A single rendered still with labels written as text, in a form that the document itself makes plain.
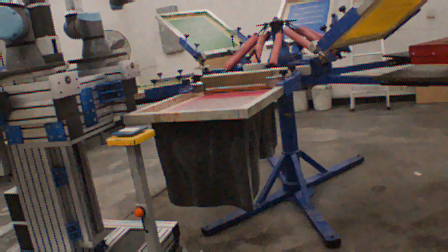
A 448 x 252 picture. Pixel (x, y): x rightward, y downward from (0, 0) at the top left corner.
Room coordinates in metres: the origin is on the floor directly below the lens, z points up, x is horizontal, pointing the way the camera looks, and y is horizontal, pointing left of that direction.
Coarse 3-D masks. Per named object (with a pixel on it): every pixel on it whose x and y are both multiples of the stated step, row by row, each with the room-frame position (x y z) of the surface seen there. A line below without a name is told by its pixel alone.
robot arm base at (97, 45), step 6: (96, 36) 2.00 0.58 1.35; (102, 36) 2.02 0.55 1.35; (84, 42) 2.00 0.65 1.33; (90, 42) 1.99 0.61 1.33; (96, 42) 1.99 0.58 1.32; (102, 42) 2.01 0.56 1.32; (84, 48) 1.99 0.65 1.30; (90, 48) 1.98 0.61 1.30; (96, 48) 1.99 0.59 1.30; (102, 48) 1.99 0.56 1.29; (108, 48) 2.03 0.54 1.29; (84, 54) 1.98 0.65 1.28; (90, 54) 1.97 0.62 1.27; (96, 54) 1.97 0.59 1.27; (102, 54) 1.99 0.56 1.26
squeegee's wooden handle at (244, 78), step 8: (248, 72) 2.02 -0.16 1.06; (256, 72) 2.00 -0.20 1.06; (264, 72) 1.98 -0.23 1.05; (272, 72) 1.99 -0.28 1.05; (200, 80) 2.14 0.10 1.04; (208, 80) 2.12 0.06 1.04; (216, 80) 2.10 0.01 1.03; (224, 80) 2.08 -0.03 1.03; (232, 80) 2.06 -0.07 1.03; (240, 80) 2.04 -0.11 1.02; (248, 80) 2.02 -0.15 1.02; (256, 80) 2.00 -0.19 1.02; (264, 80) 1.99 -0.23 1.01; (208, 88) 2.12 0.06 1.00
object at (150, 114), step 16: (176, 96) 2.02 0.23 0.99; (192, 96) 2.14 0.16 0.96; (272, 96) 1.67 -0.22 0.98; (144, 112) 1.65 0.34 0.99; (160, 112) 1.59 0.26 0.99; (176, 112) 1.54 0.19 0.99; (192, 112) 1.50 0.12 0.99; (208, 112) 1.47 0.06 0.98; (224, 112) 1.44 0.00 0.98; (240, 112) 1.41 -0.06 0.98; (256, 112) 1.48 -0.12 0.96
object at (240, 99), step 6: (258, 90) 2.05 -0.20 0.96; (264, 90) 2.02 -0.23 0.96; (234, 96) 1.96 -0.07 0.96; (240, 96) 1.93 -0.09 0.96; (246, 96) 1.91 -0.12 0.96; (252, 96) 1.88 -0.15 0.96; (258, 96) 1.86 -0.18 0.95; (222, 102) 1.83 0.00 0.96; (228, 102) 1.80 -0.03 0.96; (234, 102) 1.78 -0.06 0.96; (240, 102) 1.76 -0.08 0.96; (246, 102) 1.73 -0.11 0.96; (210, 108) 1.72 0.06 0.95; (216, 108) 1.70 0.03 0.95
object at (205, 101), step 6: (204, 96) 2.12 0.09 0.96; (210, 96) 2.09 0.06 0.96; (216, 96) 2.05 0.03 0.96; (222, 96) 2.02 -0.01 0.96; (228, 96) 1.99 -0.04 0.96; (192, 102) 1.97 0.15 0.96; (198, 102) 1.94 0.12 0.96; (204, 102) 1.91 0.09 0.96; (210, 102) 1.88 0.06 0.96; (216, 102) 1.85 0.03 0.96; (174, 108) 1.87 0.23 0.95; (180, 108) 1.83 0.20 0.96; (186, 108) 1.81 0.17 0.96; (192, 108) 1.78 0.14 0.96; (198, 108) 1.76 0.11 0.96; (204, 108) 1.74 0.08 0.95
